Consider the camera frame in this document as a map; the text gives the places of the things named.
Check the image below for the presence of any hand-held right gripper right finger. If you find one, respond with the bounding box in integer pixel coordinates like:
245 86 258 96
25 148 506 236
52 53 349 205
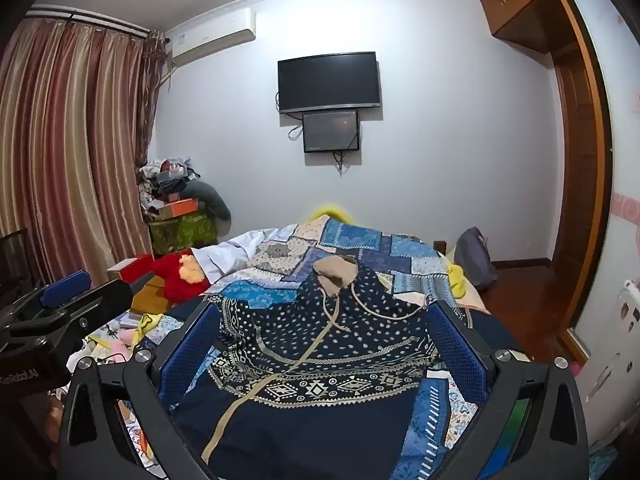
395 300 589 480

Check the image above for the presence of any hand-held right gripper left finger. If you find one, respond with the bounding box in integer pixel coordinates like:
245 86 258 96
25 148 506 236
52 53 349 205
59 301 222 480

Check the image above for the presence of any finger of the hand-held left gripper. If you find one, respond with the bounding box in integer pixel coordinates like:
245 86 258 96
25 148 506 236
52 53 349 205
7 279 134 340
0 270 93 323

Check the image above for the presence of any navy patterned hoodie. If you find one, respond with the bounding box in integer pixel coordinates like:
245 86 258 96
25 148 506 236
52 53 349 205
170 255 493 472

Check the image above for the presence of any pile of clothes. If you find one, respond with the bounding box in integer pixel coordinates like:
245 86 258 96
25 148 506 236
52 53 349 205
137 157 201 211

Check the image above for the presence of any red box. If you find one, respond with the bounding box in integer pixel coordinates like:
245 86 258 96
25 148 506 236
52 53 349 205
106 255 154 284

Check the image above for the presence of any small yellow cloth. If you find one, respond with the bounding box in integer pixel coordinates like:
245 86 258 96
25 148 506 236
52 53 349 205
136 312 166 343

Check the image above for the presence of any black screen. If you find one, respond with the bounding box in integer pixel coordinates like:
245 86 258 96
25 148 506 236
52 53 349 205
0 228 31 288

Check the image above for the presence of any red plush toy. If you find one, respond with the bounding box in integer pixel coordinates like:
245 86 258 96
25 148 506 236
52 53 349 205
150 251 212 304

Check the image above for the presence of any grey purple backpack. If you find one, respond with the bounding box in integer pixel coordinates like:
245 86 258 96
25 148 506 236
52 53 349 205
454 226 498 289

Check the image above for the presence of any green patterned cloth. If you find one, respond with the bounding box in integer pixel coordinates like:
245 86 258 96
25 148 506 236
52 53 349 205
149 212 219 256

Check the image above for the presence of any orange box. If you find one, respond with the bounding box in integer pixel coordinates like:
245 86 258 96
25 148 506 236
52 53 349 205
152 198 198 220

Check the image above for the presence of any striped red gold curtain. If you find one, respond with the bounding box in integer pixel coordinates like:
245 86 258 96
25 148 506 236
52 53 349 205
0 15 168 286

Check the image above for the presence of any blue patchwork blanket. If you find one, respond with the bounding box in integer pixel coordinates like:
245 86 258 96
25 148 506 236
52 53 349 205
115 215 532 480

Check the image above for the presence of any yellow plush item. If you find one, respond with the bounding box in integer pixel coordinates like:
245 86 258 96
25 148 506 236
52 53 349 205
306 203 357 224

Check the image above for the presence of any curtain rod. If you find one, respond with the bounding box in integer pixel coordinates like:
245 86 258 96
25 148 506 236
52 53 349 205
27 4 166 41

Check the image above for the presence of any white air conditioner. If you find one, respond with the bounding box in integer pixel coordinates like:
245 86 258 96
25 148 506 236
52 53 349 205
166 8 258 67

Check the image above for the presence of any wooden overhead cabinet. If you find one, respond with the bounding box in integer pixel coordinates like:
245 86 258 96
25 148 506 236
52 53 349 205
479 0 572 54

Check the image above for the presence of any wooden door frame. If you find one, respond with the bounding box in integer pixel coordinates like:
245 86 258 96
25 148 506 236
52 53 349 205
549 0 614 353

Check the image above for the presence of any small black wall monitor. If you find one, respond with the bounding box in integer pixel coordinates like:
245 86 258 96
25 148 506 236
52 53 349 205
302 110 361 153

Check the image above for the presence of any large black wall television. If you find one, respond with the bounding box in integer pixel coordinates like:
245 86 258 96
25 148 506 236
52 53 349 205
277 51 378 115

